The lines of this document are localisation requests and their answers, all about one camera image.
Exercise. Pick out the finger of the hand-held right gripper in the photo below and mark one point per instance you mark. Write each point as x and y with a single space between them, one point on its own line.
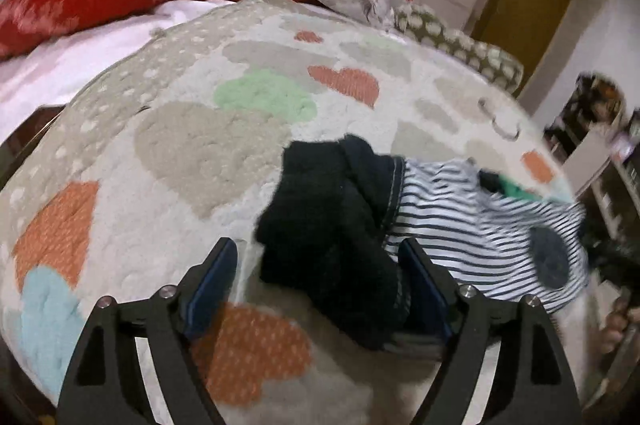
597 239

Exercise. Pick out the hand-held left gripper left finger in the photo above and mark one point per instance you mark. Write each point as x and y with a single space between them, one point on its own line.
214 285

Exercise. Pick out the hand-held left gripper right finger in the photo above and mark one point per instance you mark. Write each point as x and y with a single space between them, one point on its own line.
421 285

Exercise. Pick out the striped white navy pants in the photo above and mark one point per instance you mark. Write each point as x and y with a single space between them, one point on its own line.
465 230

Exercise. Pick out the dark navy pants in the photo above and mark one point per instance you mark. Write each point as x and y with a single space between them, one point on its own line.
325 225

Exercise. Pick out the person's right hand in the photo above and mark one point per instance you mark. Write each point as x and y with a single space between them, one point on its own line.
616 325

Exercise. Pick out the green cloth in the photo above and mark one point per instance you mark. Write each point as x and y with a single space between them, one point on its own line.
515 191

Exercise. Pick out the cluttered dark shelf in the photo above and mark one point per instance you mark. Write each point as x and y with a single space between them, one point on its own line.
595 120

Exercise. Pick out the heart-patterned fleece blanket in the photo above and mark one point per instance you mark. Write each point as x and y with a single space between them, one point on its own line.
190 155

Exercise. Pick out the olive dotted pillow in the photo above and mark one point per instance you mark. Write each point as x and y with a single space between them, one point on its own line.
465 45

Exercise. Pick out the yellow wooden door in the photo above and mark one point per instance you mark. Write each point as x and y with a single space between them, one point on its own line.
525 5

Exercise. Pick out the white bed sheet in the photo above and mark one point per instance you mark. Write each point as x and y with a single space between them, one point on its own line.
75 55

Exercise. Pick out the dark wooden bed frame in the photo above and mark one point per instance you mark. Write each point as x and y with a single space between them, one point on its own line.
30 127

